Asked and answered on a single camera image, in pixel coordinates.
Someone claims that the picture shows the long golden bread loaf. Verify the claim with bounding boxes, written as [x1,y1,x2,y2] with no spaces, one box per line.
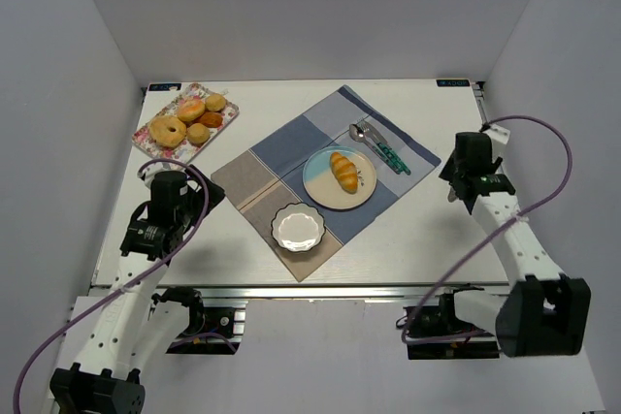
[330,151,358,194]

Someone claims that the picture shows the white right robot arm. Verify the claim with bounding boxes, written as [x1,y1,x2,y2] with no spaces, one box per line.
[441,131,591,357]

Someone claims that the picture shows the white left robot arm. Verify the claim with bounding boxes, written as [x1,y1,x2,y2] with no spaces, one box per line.
[49,163,225,413]

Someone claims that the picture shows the blue patchwork placemat cloth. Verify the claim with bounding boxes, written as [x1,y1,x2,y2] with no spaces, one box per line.
[212,85,441,281]

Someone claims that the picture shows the round tan bun bottom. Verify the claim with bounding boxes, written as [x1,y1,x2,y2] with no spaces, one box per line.
[186,123,211,145]

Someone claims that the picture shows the round tan bun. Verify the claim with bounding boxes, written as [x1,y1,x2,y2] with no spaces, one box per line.
[204,93,227,112]
[186,123,211,145]

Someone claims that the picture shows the brown oval muffin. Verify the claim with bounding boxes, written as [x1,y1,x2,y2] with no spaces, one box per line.
[196,111,223,128]

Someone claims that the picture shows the pink glazed round bun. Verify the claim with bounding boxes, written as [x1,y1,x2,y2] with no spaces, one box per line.
[176,98,206,123]

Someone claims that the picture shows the blue table label right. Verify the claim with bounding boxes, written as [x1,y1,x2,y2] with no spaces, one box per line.
[436,79,471,87]

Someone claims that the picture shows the blue table label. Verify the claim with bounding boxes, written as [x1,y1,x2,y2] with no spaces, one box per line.
[147,82,181,92]
[436,79,471,87]

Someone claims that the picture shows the white scalloped bowl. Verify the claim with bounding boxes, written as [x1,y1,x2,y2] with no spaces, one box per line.
[271,203,326,253]

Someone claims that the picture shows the round tan bun top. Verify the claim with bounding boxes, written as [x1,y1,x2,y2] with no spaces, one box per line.
[204,93,227,112]

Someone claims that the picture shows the blue and cream plate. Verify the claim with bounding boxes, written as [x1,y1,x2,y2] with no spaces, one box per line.
[302,146,377,210]

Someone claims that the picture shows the blue table label left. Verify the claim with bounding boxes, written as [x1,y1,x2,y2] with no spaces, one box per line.
[147,82,181,92]

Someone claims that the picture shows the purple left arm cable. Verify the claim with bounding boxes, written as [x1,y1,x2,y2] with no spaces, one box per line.
[10,157,212,414]

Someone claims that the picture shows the golden ring doughnut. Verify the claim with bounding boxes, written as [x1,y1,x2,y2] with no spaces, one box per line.
[147,115,186,148]

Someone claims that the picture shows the green handled knife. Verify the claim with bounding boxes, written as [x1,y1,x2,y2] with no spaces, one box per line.
[371,128,411,175]

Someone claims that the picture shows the green handled spoon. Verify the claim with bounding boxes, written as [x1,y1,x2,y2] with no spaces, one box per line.
[349,124,396,173]

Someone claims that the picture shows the green handled fork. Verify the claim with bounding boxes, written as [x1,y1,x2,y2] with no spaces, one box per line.
[358,120,411,175]

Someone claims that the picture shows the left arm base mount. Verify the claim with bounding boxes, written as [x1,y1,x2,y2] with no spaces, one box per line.
[149,287,245,355]

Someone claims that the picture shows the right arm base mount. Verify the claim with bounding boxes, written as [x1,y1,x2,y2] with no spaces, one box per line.
[395,298,500,361]

